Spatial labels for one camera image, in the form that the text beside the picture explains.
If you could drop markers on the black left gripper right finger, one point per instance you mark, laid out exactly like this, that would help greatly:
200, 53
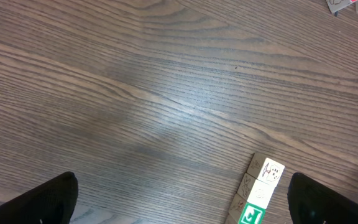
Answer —
310, 202

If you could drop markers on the green letter wooden block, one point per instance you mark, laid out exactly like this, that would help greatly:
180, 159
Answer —
245, 212

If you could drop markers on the red O wooden block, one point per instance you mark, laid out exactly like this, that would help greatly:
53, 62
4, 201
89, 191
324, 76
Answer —
337, 5

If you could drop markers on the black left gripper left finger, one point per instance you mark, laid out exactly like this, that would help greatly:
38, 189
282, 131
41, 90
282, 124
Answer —
51, 202

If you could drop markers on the green B wooden block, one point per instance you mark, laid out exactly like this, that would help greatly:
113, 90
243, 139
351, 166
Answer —
230, 220

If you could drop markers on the white picture wooden block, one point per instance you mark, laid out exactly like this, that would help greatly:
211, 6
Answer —
265, 169

